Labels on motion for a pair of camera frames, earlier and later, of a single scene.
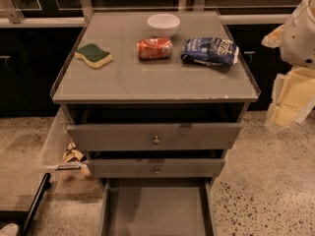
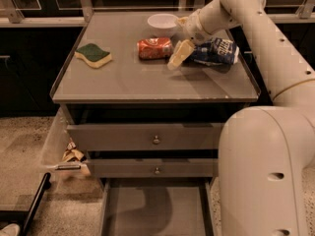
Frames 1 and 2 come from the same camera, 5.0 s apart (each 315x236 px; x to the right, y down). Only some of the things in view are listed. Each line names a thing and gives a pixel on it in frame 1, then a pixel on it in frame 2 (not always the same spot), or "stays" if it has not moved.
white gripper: x=299 y=38 to x=194 y=29
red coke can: x=157 y=48 stays
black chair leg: x=25 y=218 stays
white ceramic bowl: x=162 y=25 stays
